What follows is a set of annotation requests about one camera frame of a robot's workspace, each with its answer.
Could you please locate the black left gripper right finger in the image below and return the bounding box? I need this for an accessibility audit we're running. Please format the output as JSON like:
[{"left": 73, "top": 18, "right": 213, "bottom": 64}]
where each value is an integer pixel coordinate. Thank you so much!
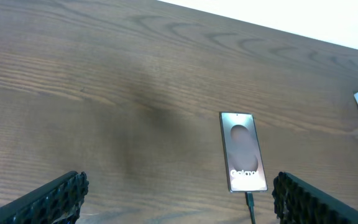
[{"left": 272, "top": 172, "right": 358, "bottom": 224}]

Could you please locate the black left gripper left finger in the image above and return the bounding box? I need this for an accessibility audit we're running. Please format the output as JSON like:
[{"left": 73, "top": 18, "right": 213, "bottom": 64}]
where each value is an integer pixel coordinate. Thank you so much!
[{"left": 0, "top": 171, "right": 89, "bottom": 224}]

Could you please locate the black charger cable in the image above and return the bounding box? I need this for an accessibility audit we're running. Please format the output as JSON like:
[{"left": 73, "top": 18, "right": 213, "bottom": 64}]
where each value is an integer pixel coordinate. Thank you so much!
[{"left": 244, "top": 192, "right": 257, "bottom": 224}]

